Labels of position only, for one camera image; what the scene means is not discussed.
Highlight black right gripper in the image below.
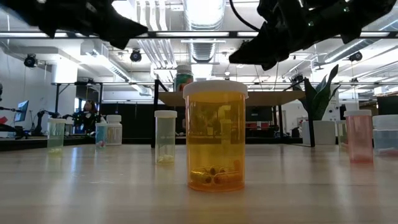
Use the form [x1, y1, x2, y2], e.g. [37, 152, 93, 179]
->
[228, 0, 346, 72]

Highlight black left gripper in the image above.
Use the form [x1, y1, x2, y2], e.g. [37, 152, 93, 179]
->
[37, 0, 149, 50]

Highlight large bottle green label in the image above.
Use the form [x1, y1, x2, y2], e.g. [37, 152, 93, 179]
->
[174, 64, 195, 93]

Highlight large orange pill bottle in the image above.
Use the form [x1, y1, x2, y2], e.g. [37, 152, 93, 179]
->
[182, 80, 249, 193]

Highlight white opaque medicine bottle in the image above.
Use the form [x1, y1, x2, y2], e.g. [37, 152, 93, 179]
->
[105, 114, 123, 146]

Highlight small blue pill bottle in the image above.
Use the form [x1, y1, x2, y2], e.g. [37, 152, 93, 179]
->
[95, 121, 108, 148]

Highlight small pale green pill bottle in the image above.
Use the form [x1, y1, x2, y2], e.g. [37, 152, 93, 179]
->
[154, 110, 178, 166]

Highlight small yellow-green pill bottle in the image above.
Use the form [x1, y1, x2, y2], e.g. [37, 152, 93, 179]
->
[47, 118, 67, 154]

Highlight small pink pill bottle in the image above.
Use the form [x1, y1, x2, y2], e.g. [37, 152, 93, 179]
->
[343, 109, 374, 164]

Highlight wide clear blue pill bottle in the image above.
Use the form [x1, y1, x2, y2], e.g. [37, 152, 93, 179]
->
[372, 114, 398, 157]

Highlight wooden shelf black metal legs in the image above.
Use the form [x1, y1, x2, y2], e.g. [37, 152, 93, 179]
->
[151, 79, 316, 149]

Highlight black ceiling spotlight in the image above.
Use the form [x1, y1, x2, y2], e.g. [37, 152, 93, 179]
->
[348, 50, 363, 62]
[24, 53, 38, 68]
[129, 49, 143, 63]

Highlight black overhead crossbar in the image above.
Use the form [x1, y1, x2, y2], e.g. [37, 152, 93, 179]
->
[0, 30, 398, 39]

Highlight green snake plant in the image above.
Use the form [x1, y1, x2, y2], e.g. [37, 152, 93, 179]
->
[303, 64, 342, 122]

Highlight person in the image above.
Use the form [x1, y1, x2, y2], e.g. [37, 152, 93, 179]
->
[74, 99, 105, 136]

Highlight white plant pot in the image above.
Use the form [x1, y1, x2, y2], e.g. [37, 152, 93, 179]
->
[301, 120, 337, 146]

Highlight computer monitor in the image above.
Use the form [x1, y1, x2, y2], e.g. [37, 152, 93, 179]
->
[14, 100, 30, 123]

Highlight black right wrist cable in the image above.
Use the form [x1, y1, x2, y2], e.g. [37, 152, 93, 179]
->
[229, 0, 262, 32]

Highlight silver air duct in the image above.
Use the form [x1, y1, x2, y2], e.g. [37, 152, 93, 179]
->
[183, 0, 226, 65]

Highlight background black table frame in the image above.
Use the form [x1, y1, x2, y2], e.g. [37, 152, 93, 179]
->
[51, 81, 104, 125]

